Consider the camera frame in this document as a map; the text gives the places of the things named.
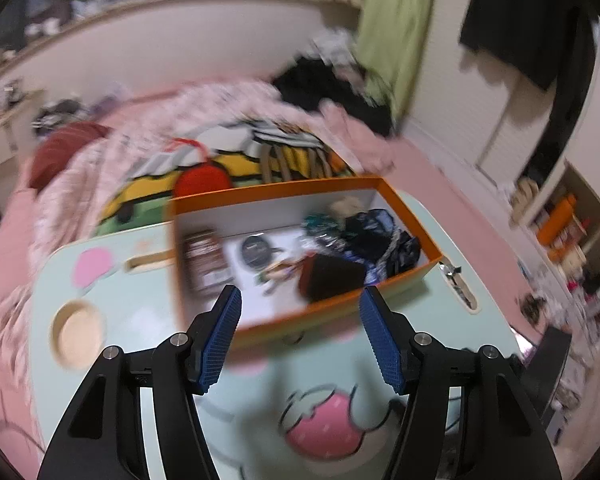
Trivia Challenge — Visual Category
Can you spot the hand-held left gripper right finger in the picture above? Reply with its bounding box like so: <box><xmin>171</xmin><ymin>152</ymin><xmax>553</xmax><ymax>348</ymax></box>
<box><xmin>358</xmin><ymin>285</ymin><xmax>563</xmax><ymax>480</ymax></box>

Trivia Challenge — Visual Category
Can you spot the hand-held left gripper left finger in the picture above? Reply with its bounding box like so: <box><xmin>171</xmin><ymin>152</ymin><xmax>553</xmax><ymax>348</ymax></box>
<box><xmin>36</xmin><ymin>284</ymin><xmax>243</xmax><ymax>480</ymax></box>

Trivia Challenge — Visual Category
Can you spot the orange cardboard box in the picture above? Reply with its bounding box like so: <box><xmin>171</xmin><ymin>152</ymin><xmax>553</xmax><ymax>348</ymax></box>
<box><xmin>167</xmin><ymin>175</ymin><xmax>446</xmax><ymax>351</ymax></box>

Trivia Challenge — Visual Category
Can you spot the brown card pack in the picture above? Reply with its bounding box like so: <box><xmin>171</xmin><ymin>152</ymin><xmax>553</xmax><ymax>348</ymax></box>
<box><xmin>182</xmin><ymin>230</ymin><xmax>231</xmax><ymax>293</ymax></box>

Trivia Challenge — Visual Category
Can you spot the dark brown wallet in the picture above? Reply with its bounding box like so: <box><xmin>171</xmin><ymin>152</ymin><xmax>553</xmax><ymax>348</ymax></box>
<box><xmin>297</xmin><ymin>254</ymin><xmax>368</xmax><ymax>305</ymax></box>

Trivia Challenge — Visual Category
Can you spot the small doll figure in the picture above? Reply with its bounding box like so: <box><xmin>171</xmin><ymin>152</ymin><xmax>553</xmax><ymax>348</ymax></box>
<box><xmin>257</xmin><ymin>257</ymin><xmax>306</xmax><ymax>291</ymax></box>

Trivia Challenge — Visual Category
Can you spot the black lace cloth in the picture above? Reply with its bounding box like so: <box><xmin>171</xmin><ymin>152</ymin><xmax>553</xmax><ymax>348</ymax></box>
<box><xmin>340</xmin><ymin>210</ymin><xmax>421</xmax><ymax>278</ymax></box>

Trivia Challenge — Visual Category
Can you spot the teal toy car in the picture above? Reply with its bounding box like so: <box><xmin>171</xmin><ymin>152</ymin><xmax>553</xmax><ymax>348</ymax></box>
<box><xmin>302</xmin><ymin>212</ymin><xmax>348</xmax><ymax>251</ymax></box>

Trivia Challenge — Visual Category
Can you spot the beige fur pompom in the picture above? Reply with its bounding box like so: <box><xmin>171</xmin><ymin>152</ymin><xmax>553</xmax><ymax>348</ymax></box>
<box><xmin>328</xmin><ymin>197</ymin><xmax>363</xmax><ymax>221</ymax></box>

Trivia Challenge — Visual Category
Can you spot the mint green strawberry-print desktop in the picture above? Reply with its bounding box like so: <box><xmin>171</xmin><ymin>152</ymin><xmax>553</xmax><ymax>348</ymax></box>
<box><xmin>30</xmin><ymin>187</ymin><xmax>526</xmax><ymax>480</ymax></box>

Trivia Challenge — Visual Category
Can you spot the round black disc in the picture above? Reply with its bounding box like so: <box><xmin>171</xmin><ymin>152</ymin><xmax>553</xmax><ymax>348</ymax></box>
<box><xmin>240</xmin><ymin>235</ymin><xmax>277</xmax><ymax>271</ymax></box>

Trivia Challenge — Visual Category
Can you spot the orange bottle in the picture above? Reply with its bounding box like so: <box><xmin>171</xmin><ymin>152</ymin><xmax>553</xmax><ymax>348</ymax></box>
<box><xmin>537</xmin><ymin>195</ymin><xmax>578</xmax><ymax>243</ymax></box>

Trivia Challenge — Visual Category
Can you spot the beige plush slipper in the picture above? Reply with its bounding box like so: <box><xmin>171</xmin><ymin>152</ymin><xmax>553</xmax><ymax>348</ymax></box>
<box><xmin>512</xmin><ymin>180</ymin><xmax>541</xmax><ymax>221</ymax></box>

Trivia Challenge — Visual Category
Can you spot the cartoon printed blanket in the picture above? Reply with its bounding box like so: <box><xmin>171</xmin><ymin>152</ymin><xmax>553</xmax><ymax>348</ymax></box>
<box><xmin>97</xmin><ymin>117</ymin><xmax>361</xmax><ymax>236</ymax></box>

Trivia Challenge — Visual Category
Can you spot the white shelf unit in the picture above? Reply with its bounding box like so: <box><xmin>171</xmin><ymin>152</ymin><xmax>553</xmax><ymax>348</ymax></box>
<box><xmin>510</xmin><ymin>160</ymin><xmax>600</xmax><ymax>311</ymax></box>

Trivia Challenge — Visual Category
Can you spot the pink garment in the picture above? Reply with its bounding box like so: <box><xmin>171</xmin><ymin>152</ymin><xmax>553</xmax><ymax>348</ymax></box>
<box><xmin>320</xmin><ymin>100</ymin><xmax>396</xmax><ymax>171</ymax></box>

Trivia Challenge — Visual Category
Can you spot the pink floral quilt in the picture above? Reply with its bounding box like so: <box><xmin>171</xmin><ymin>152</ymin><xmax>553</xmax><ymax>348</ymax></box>
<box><xmin>0</xmin><ymin>80</ymin><xmax>396</xmax><ymax>311</ymax></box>

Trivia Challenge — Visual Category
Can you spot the red pillow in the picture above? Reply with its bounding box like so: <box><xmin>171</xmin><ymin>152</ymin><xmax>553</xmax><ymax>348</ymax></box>
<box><xmin>27</xmin><ymin>122</ymin><xmax>113</xmax><ymax>188</ymax></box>

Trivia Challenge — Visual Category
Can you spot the black clothes pile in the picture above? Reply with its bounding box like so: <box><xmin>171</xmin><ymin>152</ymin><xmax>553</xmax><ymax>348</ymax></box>
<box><xmin>272</xmin><ymin>57</ymin><xmax>393</xmax><ymax>136</ymax></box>

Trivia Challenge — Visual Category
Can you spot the white desk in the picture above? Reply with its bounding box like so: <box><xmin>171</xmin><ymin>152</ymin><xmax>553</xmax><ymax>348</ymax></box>
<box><xmin>0</xmin><ymin>90</ymin><xmax>46</xmax><ymax>181</ymax></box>

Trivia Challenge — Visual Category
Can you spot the white clothes pile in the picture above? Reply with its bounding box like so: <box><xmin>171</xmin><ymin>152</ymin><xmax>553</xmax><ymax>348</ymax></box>
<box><xmin>310</xmin><ymin>30</ymin><xmax>366</xmax><ymax>76</ymax></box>

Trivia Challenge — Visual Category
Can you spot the green hanging garment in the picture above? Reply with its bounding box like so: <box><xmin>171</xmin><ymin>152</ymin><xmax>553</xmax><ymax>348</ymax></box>
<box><xmin>355</xmin><ymin>0</ymin><xmax>438</xmax><ymax>126</ymax></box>

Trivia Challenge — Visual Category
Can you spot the black hanging garment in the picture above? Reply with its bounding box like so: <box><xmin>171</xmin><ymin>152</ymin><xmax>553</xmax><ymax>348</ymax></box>
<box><xmin>460</xmin><ymin>0</ymin><xmax>596</xmax><ymax>161</ymax></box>

